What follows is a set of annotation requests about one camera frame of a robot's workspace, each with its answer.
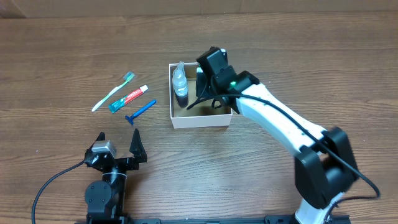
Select clear foam pump bottle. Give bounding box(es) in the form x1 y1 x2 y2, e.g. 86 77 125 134
172 61 188 108

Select blue disposable razor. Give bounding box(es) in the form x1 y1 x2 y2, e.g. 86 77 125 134
125 100 157 126

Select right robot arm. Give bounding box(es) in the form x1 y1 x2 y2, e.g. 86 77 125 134
196 68 358 223

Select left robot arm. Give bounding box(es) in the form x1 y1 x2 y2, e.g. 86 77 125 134
83 129 147 223

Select white cardboard box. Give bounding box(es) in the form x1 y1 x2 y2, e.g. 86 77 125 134
169 62 233 129

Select red green toothpaste tube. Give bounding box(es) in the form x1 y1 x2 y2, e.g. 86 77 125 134
108 85 149 113

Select green white toothbrush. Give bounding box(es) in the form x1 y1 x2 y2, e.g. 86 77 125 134
91 72 136 112

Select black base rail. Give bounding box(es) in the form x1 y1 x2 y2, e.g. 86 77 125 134
129 215 297 224

